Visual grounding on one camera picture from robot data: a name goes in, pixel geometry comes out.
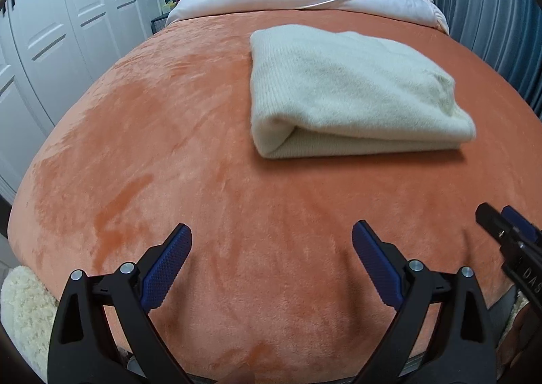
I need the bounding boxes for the grey bedside table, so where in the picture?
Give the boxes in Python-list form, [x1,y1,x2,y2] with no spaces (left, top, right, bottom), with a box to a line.
[150,13,171,35]

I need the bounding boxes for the white panelled wardrobe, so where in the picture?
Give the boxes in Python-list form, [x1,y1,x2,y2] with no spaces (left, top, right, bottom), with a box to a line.
[0,0,166,202]

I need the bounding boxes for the cream knitted cardigan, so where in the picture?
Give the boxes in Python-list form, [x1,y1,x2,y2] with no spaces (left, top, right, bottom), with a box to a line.
[249,26,477,160]

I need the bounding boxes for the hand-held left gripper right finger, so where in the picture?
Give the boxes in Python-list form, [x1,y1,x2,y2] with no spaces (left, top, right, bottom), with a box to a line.
[352,220,498,384]

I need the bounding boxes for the person's right forearm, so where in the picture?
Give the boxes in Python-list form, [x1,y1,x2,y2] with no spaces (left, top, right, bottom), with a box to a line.
[496,299,542,373]

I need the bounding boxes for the orange plush blanket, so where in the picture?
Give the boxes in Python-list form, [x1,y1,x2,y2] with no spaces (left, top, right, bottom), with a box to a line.
[8,7,542,380]

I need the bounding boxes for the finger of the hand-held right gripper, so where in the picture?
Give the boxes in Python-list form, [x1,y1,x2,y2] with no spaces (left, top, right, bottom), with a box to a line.
[475,203,528,253]
[502,205,542,247]

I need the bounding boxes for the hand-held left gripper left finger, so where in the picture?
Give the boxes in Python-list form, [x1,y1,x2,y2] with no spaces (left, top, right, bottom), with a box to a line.
[47,223,193,384]

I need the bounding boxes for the blue grey curtain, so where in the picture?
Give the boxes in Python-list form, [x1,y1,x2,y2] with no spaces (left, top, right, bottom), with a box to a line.
[432,0,542,118]

